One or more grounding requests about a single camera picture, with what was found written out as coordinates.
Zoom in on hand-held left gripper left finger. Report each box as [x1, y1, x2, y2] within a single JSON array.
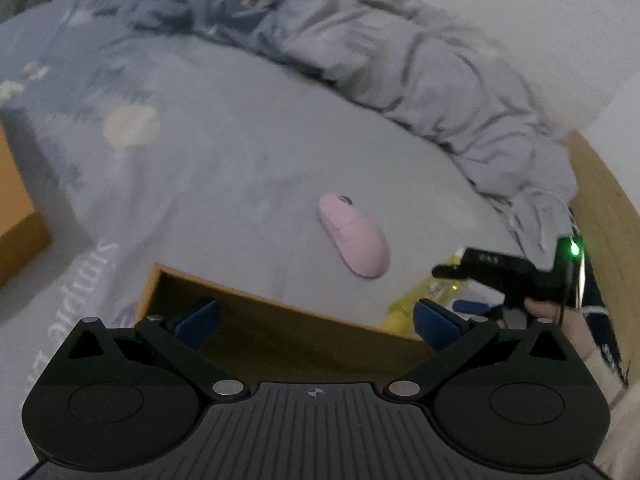
[[50, 298, 251, 402]]

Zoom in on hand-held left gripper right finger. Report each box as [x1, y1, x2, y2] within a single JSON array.
[[384, 298, 583, 402]]

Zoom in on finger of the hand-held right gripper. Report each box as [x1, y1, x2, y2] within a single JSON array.
[[451, 299, 507, 322], [431, 246, 531, 285]]

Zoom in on yellow plastic package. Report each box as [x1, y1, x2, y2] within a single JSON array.
[[382, 247, 501, 336]]

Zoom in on brown cardboard box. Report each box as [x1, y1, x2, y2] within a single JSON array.
[[135, 262, 436, 391], [0, 122, 53, 288]]

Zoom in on person's right forearm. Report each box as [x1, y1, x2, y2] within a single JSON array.
[[585, 345, 640, 466]]

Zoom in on person's right hand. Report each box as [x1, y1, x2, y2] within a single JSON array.
[[522, 299, 596, 361]]

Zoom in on wooden headboard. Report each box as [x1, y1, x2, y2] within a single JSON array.
[[567, 129, 640, 311]]

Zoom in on pink computer mouse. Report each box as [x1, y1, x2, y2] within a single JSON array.
[[318, 191, 391, 278]]

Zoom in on grey blue printed bed sheet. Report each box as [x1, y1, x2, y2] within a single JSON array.
[[0, 0, 551, 381]]

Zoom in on grey blue duvet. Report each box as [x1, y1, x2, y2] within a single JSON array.
[[125, 0, 581, 261]]

